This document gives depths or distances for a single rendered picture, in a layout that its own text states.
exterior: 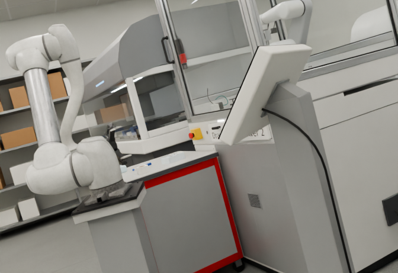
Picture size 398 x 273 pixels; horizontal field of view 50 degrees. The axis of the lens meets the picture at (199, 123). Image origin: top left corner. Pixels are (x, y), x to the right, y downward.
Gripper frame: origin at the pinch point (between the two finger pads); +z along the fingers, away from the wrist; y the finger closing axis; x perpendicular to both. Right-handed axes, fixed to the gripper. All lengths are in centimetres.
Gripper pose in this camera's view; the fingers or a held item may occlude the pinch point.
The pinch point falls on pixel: (122, 141)
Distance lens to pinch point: 195.8
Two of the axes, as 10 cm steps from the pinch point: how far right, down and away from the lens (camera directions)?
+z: 5.1, -1.7, -8.4
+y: 3.4, 9.4, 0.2
